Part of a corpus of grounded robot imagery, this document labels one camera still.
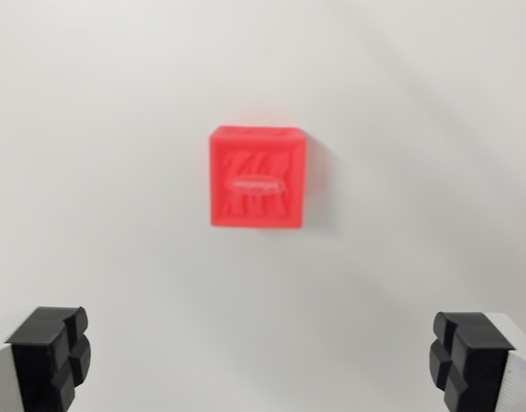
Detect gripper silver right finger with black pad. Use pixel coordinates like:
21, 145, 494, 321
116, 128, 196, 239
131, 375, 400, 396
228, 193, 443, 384
428, 312, 526, 412

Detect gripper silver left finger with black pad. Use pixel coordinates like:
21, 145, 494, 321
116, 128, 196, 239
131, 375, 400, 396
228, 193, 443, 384
0, 306, 93, 412

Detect red embossed cube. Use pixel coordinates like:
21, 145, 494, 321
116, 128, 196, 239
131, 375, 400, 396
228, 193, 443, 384
208, 124, 308, 231

